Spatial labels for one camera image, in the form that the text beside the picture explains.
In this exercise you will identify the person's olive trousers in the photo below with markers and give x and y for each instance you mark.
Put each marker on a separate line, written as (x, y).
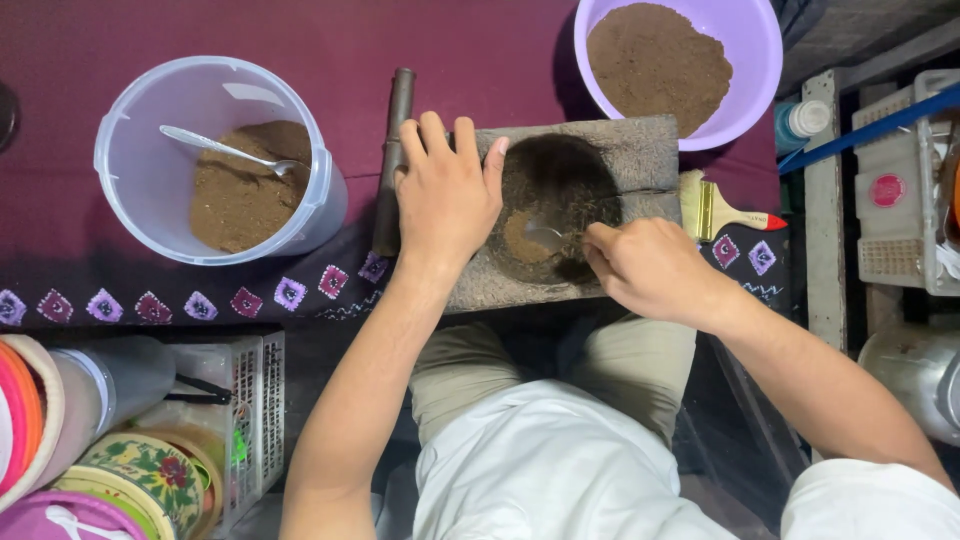
(637, 360)

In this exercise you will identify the dark metal pestle rod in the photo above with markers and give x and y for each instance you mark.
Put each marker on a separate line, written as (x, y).
(394, 135)

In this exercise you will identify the blue bar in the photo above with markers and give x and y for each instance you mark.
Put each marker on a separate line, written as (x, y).
(870, 131)

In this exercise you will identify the brown powder heap in mortar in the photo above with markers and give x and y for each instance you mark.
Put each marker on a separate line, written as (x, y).
(519, 238)

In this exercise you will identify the silver metal pot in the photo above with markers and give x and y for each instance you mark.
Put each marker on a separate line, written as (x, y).
(911, 379)

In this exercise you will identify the pink plastic lid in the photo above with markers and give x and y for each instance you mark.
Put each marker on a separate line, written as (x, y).
(67, 517)

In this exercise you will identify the long silver spoon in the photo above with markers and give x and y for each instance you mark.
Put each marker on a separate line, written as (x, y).
(217, 148)

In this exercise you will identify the white plastic crate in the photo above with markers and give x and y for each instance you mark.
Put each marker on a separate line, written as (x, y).
(892, 225)

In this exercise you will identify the person's white shirt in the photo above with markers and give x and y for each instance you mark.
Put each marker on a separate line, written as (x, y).
(555, 465)

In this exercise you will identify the person's left hand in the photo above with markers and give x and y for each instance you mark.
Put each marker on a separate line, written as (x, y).
(442, 199)

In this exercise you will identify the white perforated plastic basket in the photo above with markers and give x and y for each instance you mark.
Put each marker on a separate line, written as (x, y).
(255, 405)

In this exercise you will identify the person's right fingers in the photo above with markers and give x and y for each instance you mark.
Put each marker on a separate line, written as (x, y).
(602, 246)

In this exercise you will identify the translucent jar with white lid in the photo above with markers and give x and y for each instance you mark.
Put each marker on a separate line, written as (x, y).
(112, 382)

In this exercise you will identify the person's right hand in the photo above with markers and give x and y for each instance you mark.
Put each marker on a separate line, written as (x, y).
(652, 266)

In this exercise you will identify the small metal spoon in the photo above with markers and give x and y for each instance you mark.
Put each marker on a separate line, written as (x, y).
(544, 235)

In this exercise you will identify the orange and pink round rings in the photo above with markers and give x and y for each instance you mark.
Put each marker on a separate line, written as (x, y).
(22, 412)

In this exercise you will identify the grey wooden post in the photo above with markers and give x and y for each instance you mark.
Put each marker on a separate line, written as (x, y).
(823, 225)

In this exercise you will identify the brown powder in clear bucket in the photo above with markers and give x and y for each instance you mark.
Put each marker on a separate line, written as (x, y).
(240, 202)

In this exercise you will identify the grey stone mortar block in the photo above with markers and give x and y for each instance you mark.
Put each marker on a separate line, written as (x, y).
(637, 154)

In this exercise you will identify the clear plastic bucket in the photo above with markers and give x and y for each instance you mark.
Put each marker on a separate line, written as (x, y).
(150, 172)

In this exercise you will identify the dark round object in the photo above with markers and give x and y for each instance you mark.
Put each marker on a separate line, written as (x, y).
(6, 116)

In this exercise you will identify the maroon embroidered cloth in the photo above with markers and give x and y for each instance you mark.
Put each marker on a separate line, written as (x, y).
(300, 45)

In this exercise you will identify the floral painted round tin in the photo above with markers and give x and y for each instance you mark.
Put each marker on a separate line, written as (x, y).
(139, 469)

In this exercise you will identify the brown powder in purple bowl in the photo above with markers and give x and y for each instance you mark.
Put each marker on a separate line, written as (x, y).
(652, 64)

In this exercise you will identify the blue bottle with white cap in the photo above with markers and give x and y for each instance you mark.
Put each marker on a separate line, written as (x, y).
(799, 124)

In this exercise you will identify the purple plastic bowl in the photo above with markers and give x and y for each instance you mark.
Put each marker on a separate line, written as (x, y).
(754, 60)

